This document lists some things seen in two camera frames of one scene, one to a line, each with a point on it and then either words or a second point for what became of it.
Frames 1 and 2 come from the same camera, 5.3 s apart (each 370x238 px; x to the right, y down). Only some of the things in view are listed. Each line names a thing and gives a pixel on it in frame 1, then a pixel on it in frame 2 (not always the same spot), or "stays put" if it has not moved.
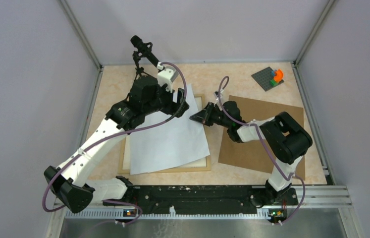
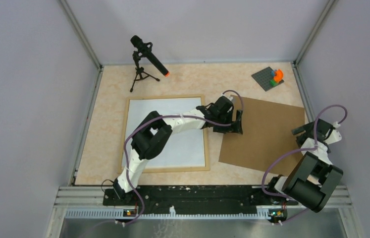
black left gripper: (172, 106) to (236, 128)
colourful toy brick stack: (278, 75) stays put
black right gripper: (210, 108) to (302, 129)
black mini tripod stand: (139, 70) stays put
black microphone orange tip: (144, 48) stays put
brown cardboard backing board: (254, 154) stays put
